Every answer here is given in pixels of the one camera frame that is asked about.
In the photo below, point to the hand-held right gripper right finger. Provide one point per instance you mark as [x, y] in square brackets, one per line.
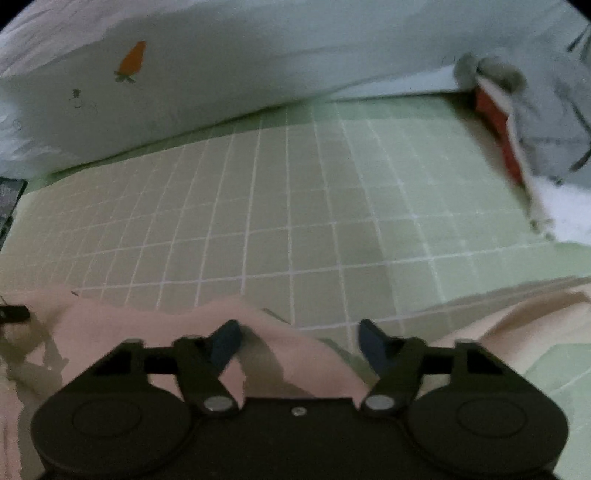
[371, 345]

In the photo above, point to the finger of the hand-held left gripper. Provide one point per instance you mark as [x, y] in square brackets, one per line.
[14, 314]

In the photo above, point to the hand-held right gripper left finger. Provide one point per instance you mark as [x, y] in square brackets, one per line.
[226, 344]

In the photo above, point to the blue denim jeans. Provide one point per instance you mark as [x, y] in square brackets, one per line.
[10, 207]

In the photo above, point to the green grid cutting mat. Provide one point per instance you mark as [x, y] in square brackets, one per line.
[300, 207]

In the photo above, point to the red white cloth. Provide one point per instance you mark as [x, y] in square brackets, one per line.
[496, 120]

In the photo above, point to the carrot print white sheet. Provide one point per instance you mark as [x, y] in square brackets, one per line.
[231, 69]

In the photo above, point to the grey cloth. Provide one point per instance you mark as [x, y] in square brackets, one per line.
[549, 124]

